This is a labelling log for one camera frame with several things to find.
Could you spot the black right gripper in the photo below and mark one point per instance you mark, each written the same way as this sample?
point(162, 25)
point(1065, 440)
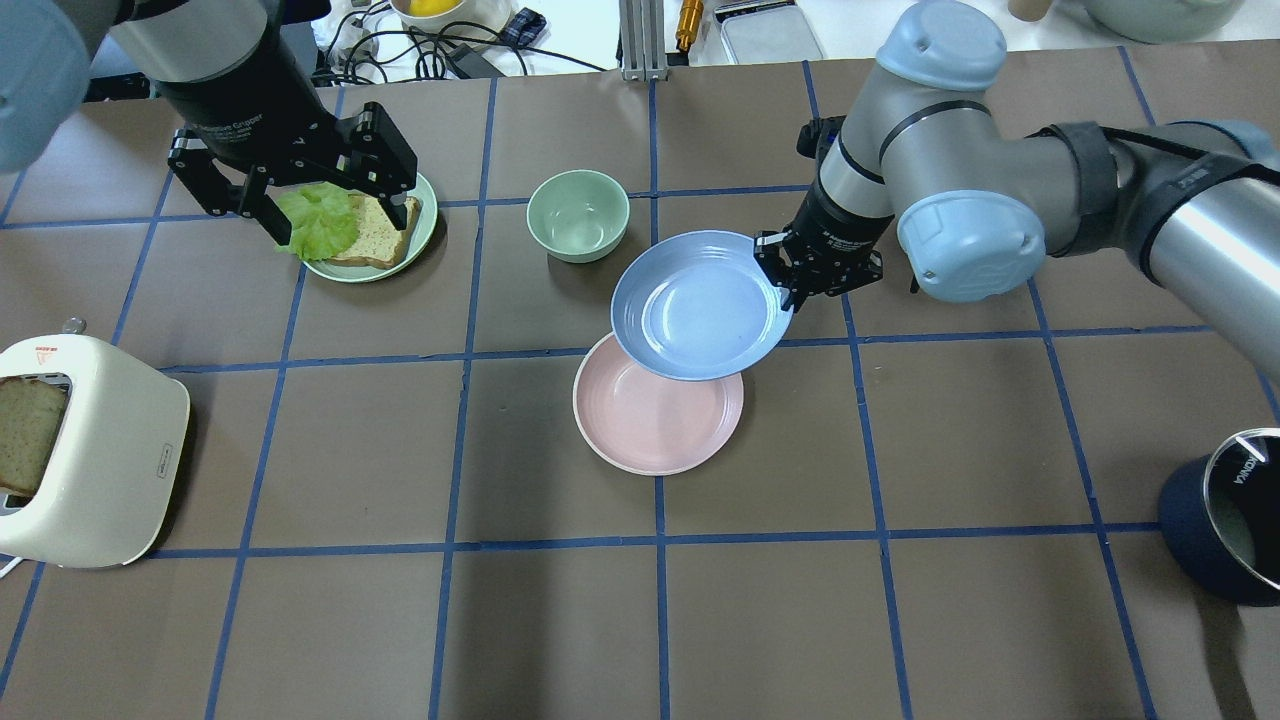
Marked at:
point(838, 232)

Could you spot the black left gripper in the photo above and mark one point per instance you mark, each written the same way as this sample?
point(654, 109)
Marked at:
point(238, 112)

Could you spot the blue plate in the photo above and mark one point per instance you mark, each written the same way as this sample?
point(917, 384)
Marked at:
point(697, 307)

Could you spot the pink plate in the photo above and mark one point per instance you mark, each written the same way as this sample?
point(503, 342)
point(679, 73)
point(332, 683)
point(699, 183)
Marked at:
point(647, 424)

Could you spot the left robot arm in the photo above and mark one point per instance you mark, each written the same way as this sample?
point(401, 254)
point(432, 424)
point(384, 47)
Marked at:
point(47, 48)

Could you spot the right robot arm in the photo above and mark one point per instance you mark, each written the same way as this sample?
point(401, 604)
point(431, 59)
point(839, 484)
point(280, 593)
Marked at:
point(1193, 204)

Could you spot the green lettuce leaf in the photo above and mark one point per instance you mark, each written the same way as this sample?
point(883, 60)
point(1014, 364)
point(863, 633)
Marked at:
point(324, 221)

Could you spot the bread slice on plate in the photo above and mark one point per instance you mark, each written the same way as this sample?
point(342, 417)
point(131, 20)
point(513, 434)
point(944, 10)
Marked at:
point(378, 243)

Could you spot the green plate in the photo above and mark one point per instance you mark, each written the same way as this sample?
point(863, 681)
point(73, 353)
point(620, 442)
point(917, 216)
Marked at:
point(417, 243)

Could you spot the green bowl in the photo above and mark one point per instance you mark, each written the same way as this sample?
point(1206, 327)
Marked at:
point(579, 216)

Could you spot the beige bowl with toys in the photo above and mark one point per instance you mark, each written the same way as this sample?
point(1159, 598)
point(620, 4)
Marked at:
point(433, 16)

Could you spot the white toaster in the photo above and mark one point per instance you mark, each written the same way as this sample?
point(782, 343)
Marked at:
point(110, 475)

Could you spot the bread slice in toaster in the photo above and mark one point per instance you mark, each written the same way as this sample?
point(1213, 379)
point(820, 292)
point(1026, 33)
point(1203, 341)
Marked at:
point(31, 413)

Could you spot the dark blue pot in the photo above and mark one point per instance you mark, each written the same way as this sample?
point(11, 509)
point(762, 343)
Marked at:
point(1219, 516)

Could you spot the aluminium frame post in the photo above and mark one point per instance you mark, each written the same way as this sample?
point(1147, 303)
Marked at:
point(642, 40)

